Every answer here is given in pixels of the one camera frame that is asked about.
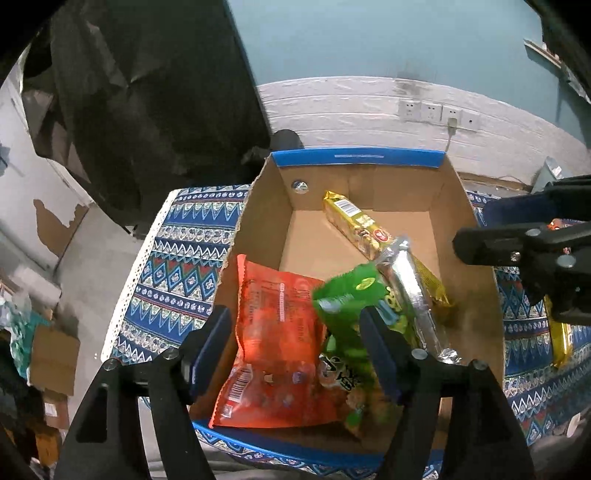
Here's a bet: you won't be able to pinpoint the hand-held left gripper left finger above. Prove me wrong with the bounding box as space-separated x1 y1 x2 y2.
54 305 232 480

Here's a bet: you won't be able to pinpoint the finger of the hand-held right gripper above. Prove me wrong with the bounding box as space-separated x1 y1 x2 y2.
452 222 591 324
482 174 591 227

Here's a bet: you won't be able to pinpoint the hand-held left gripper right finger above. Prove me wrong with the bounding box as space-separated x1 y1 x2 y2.
359 307 536 480

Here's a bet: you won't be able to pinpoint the multicolour snack bag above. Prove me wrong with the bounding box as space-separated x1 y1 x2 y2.
318 323 402 439

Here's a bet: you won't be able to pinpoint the red-orange snack packet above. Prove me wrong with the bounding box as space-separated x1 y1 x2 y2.
209 254 352 430

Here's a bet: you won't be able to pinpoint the silver snack packet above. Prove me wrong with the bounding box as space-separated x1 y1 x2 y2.
376 236 462 365

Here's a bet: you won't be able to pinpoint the gold biscuit packet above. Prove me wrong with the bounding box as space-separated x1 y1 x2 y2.
322 190 452 309

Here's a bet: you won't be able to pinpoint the pale blue trash bin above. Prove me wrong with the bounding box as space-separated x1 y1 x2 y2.
531 157 564 193

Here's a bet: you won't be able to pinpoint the blue patterned tablecloth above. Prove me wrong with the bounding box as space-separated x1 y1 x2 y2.
100 185 591 480

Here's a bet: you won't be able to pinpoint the yellow clear snack packet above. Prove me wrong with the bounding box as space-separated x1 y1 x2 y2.
544 295 574 369

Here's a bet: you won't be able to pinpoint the silver foil sheet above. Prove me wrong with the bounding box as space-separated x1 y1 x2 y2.
561 60 591 103

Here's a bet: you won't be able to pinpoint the small brown cardboard box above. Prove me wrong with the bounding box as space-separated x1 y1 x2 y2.
28 323 81 398

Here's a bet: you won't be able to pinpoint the wooden board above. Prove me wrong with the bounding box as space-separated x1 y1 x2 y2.
524 39 561 69

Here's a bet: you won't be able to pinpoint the teal plastic bag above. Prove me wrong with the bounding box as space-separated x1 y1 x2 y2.
7 295 44 374

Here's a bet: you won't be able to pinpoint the black round object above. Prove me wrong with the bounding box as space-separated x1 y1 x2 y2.
242 130 303 176

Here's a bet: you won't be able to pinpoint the large black cloth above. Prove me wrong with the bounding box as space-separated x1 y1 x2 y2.
23 0 273 232

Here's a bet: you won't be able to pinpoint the white peeling board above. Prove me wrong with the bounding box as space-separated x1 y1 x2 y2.
0 60 93 273

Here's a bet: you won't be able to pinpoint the white plug with cable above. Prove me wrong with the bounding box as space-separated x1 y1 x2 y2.
444 117 460 154

